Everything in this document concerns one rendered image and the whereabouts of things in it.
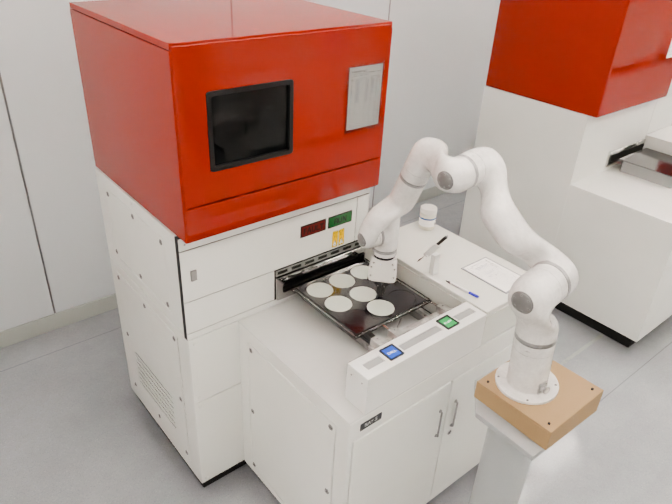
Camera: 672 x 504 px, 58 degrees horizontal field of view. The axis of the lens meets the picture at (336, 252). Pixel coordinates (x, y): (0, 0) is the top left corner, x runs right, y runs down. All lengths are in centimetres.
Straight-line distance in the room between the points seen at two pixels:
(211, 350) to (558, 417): 118
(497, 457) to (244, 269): 105
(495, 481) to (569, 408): 41
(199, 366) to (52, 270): 152
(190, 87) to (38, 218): 184
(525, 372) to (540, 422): 14
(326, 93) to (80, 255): 200
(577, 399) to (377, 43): 129
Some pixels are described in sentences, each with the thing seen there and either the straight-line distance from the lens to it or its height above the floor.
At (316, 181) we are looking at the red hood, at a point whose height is 131.
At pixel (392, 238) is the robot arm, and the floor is 117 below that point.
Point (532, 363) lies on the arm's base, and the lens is 186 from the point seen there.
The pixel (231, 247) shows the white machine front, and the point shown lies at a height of 113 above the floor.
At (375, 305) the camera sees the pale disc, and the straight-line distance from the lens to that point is 218.
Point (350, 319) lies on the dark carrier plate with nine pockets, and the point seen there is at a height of 90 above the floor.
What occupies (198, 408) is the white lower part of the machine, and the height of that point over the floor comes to 49.
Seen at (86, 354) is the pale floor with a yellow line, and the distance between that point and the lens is 352.
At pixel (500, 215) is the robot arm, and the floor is 143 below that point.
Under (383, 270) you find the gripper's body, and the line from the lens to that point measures 214.
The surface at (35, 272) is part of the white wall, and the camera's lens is 355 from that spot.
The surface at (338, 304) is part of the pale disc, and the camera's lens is 217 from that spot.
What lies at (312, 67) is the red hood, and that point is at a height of 170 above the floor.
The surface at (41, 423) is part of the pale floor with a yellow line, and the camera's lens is 320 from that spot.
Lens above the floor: 215
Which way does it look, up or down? 30 degrees down
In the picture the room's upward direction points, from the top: 3 degrees clockwise
